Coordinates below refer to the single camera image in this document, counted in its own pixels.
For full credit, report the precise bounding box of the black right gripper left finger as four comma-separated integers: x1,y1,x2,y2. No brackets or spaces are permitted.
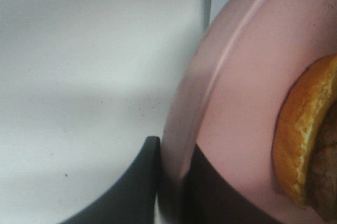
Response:
64,136,161,223

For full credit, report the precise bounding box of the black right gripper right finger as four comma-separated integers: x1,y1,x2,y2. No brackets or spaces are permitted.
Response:
181,146,279,223

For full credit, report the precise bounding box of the pink round plate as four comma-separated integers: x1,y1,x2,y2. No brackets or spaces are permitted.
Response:
158,0,336,223

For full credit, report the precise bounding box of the burger with lettuce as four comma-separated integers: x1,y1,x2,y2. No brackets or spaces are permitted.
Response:
272,55,336,222

